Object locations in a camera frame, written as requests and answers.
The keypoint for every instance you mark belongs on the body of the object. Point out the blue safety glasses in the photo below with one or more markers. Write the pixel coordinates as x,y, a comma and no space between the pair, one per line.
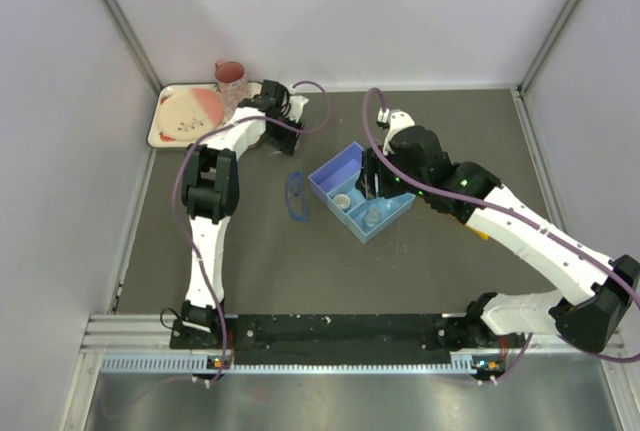
295,200

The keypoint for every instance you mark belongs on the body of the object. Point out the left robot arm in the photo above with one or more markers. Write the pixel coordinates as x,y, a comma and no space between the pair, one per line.
209,189

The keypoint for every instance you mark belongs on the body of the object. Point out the white round lid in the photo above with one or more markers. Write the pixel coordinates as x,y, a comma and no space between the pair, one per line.
363,187

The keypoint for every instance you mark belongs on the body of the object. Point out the blue divided storage bin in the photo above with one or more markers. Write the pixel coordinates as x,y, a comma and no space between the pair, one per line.
339,175

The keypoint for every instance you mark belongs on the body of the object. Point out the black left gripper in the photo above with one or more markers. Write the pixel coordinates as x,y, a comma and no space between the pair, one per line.
286,144

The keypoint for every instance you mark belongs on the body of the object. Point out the clear glass beaker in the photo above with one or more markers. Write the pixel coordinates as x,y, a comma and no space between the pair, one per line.
391,205

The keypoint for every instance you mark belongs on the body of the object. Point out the strawberry pattern tray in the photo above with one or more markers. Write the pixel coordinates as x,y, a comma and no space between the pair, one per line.
155,138

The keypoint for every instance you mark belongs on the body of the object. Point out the pink mug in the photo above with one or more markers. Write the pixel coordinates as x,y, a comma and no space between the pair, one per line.
231,78

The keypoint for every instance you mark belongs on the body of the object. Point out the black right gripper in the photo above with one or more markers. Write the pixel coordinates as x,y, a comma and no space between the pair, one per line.
373,165

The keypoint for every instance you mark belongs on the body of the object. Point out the small white round cap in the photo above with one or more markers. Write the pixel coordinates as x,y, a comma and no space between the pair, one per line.
342,201

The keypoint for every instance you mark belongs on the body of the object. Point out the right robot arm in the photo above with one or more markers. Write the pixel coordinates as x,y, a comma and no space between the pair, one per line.
592,291

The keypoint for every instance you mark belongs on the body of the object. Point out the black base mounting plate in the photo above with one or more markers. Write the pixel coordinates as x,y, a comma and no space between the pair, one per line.
356,339

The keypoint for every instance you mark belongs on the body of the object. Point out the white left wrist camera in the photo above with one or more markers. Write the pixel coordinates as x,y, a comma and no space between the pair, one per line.
294,109

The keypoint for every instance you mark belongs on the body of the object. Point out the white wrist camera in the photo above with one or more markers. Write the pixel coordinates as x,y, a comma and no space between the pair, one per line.
392,121
294,109

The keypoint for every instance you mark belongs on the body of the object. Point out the clear plastic bottle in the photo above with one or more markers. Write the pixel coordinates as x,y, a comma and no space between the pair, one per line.
232,98

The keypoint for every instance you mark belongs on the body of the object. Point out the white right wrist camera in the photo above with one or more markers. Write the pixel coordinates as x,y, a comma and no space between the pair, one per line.
392,121

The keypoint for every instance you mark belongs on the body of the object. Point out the aluminium frame rail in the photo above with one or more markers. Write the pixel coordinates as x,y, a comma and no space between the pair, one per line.
127,334

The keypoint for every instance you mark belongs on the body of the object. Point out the yellow test tube rack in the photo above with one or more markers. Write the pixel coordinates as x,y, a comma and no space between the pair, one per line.
479,233

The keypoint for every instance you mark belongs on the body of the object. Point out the pink cream plate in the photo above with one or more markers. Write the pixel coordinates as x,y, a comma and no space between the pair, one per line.
187,115

